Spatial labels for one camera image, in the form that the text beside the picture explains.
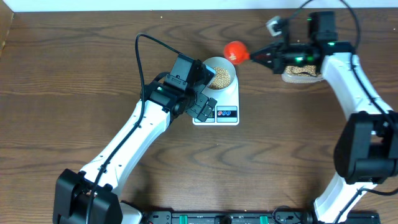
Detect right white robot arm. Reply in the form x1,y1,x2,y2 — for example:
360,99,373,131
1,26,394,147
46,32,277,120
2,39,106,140
250,11,397,223

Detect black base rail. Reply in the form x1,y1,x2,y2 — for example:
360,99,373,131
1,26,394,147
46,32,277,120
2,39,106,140
136,205,382,224

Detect red measuring scoop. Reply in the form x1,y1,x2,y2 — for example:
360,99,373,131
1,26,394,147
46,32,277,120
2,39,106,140
223,41,250,65

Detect clear plastic container of soybeans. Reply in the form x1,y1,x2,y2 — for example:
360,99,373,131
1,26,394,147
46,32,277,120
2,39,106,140
281,65,323,84

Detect grey round bowl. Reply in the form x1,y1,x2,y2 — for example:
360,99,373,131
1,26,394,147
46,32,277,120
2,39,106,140
204,57,238,91

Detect white digital kitchen scale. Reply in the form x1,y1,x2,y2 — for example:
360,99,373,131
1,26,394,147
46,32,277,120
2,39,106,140
192,73,240,126

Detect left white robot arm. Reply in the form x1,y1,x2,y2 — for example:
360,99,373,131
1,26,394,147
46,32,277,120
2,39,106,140
52,54,216,224

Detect soybeans in bowl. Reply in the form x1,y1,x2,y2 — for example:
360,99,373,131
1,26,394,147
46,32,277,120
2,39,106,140
209,67,231,90

